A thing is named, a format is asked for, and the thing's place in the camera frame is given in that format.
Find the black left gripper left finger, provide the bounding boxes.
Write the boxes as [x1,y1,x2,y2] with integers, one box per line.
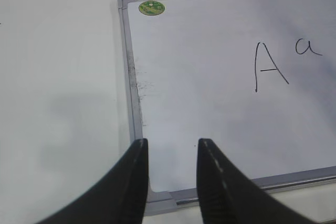
[41,138,149,223]

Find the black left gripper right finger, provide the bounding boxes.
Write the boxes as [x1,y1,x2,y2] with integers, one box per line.
[196,138,312,223]

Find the round green magnet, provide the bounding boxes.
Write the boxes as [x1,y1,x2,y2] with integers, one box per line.
[138,0,165,16]

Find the white board with grey frame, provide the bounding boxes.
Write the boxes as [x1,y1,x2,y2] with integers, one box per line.
[118,0,335,215]

